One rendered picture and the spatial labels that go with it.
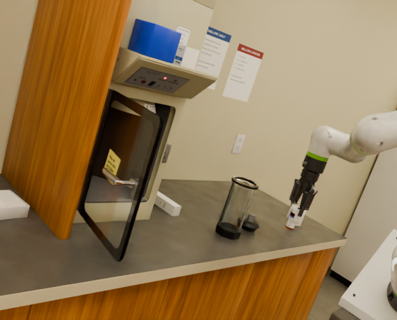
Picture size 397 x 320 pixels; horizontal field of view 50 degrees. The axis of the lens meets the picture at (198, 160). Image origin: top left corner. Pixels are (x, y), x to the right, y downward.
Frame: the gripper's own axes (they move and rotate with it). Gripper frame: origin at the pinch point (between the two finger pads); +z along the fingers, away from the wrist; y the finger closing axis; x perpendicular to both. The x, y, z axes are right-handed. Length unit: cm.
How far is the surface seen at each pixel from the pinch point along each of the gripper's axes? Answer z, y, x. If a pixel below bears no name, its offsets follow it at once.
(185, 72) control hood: -45, 16, -75
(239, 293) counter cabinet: 30.7, 15.3, -26.0
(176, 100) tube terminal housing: -34, 2, -69
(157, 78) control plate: -40, 14, -83
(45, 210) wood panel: 8, 10, -104
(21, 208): 8, 10, -111
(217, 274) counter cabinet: 19, 21, -43
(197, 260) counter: 11, 27, -57
